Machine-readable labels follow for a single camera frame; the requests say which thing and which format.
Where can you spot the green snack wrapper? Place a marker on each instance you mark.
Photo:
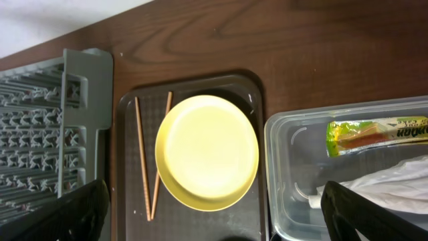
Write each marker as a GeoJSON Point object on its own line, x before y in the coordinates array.
{"type": "Point", "coordinates": [353, 136]}

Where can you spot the wooden chopstick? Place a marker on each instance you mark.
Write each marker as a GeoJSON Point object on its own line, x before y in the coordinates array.
{"type": "Point", "coordinates": [158, 178]}
{"type": "Point", "coordinates": [142, 160]}

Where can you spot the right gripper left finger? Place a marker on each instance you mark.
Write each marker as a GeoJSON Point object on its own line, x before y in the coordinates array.
{"type": "Point", "coordinates": [78, 215]}

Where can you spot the right wooden chopstick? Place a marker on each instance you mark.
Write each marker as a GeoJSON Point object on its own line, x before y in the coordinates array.
{"type": "Point", "coordinates": [158, 178]}

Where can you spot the grey plastic dish rack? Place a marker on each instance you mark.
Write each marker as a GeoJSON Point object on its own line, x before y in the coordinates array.
{"type": "Point", "coordinates": [54, 118]}

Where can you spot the white napkin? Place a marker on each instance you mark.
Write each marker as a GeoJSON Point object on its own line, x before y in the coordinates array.
{"type": "Point", "coordinates": [401, 188]}

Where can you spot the dark brown serving tray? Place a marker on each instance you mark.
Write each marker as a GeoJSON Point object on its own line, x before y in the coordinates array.
{"type": "Point", "coordinates": [245, 220]}

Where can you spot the yellow round plate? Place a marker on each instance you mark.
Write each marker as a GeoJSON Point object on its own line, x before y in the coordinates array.
{"type": "Point", "coordinates": [207, 153]}

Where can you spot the clear plastic waste container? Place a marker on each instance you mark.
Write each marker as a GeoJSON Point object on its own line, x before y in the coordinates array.
{"type": "Point", "coordinates": [297, 161]}

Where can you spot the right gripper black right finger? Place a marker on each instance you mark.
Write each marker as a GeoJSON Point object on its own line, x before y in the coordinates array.
{"type": "Point", "coordinates": [348, 214]}

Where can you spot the left wooden chopstick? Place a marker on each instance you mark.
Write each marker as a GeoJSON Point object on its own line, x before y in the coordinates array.
{"type": "Point", "coordinates": [142, 160]}

